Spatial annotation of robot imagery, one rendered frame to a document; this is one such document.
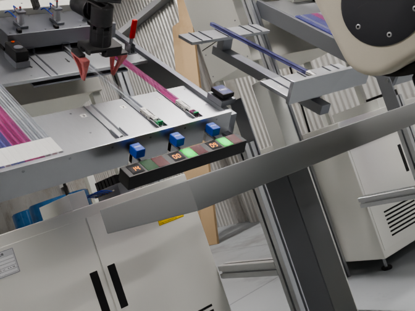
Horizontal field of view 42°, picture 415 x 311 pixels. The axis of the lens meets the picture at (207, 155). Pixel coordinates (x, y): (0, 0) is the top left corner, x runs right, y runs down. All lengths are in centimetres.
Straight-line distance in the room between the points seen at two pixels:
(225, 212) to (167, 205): 496
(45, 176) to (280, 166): 55
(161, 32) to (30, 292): 470
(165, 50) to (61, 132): 466
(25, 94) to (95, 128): 63
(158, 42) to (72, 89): 406
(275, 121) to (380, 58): 99
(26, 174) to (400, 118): 72
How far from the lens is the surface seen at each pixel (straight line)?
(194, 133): 132
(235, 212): 554
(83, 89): 193
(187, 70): 501
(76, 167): 116
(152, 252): 155
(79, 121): 129
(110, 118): 131
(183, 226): 161
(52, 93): 189
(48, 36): 164
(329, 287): 94
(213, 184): 67
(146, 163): 118
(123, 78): 187
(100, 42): 145
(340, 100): 442
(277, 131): 165
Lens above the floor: 60
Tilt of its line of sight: 2 degrees up
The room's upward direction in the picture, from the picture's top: 19 degrees counter-clockwise
